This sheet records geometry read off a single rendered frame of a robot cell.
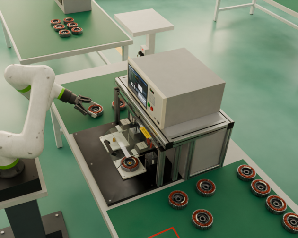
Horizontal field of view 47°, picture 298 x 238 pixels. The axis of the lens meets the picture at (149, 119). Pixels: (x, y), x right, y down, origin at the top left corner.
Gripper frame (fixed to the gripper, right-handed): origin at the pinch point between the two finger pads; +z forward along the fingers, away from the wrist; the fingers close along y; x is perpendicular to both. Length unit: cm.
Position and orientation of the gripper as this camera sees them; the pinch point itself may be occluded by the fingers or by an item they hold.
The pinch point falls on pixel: (95, 110)
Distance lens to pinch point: 252.9
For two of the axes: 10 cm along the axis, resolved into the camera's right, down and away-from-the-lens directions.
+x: 5.4, -6.4, -5.5
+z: 8.4, 4.4, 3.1
